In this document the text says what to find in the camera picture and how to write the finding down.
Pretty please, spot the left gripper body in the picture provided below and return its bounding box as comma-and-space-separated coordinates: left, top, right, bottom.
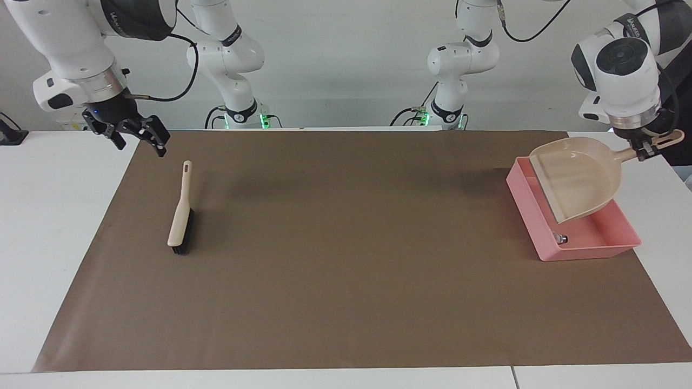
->
613, 111, 677, 143

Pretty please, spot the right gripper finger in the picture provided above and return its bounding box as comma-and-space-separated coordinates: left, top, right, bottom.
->
120, 115, 170, 158
83, 116, 127, 151

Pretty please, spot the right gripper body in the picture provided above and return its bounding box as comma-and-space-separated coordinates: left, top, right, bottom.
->
81, 93, 140, 129

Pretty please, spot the beige plastic dustpan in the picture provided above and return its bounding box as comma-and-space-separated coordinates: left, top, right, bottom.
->
529, 130, 686, 224

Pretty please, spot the pink plastic bin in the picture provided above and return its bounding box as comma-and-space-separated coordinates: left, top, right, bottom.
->
506, 156, 642, 262

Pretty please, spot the beige brush with black bristles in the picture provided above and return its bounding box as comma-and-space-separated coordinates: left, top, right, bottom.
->
167, 160, 195, 256

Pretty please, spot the black stand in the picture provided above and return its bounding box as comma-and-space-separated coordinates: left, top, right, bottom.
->
0, 112, 29, 146

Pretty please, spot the black cable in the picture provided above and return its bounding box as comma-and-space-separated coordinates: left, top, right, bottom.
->
390, 81, 440, 127
496, 0, 573, 43
123, 32, 199, 103
204, 105, 229, 130

